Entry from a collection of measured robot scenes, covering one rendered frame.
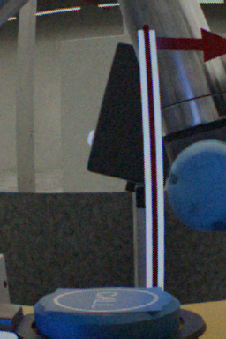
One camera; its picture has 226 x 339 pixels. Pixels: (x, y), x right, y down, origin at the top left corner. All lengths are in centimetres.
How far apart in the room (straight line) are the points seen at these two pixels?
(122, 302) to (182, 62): 43
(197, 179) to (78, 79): 634
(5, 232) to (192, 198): 173
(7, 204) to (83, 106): 466
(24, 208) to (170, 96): 166
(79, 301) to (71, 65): 676
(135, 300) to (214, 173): 39
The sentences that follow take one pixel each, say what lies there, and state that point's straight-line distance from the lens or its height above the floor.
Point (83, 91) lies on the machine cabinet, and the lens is 688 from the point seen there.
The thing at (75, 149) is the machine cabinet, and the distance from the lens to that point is 690.
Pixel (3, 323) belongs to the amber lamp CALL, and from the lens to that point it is 19.
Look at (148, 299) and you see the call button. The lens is 19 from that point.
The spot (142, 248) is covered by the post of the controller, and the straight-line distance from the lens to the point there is 96.
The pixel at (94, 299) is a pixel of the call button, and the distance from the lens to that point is 19.
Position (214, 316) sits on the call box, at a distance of 20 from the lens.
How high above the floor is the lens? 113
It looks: 3 degrees down
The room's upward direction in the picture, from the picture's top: 2 degrees counter-clockwise
